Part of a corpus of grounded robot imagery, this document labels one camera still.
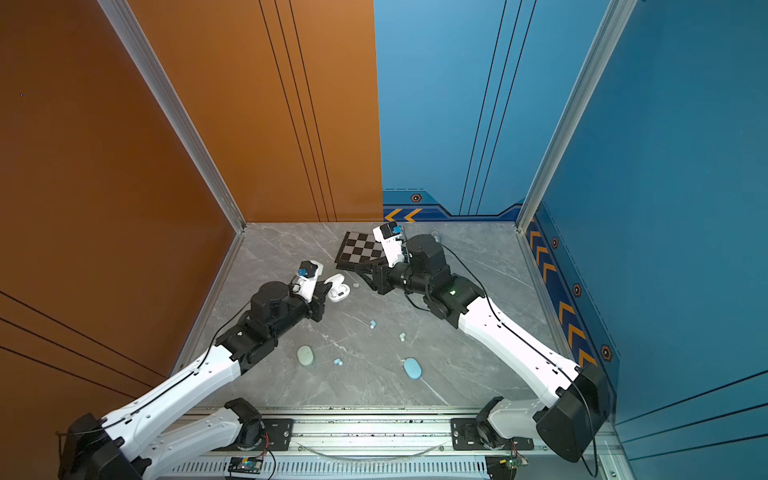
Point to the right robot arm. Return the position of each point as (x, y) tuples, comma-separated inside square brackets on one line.
[(572, 400)]

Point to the green circuit board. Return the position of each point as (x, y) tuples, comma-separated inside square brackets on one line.
[(245, 466), (514, 463)]

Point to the left green circuit board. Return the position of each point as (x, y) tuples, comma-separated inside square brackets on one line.
[(245, 466)]

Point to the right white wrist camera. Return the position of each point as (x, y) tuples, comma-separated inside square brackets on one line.
[(391, 237)]

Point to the white earbud charging case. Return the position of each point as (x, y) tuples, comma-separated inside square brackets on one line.
[(337, 289)]

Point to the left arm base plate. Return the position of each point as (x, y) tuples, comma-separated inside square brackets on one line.
[(275, 435)]

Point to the black and silver chessboard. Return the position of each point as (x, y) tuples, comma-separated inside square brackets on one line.
[(358, 249)]

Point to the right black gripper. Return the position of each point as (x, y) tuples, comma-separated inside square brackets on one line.
[(382, 277)]

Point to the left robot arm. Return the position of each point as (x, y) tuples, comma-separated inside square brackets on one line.
[(138, 441)]

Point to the green earbud charging case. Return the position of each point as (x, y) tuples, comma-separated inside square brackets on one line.
[(305, 355)]

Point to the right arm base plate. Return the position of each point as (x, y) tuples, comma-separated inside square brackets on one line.
[(467, 435)]

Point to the right green circuit board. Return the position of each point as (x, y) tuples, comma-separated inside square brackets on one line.
[(514, 463)]

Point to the blue earbud charging case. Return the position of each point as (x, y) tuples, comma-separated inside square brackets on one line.
[(412, 368)]

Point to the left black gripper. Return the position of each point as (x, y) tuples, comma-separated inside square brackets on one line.
[(317, 303)]

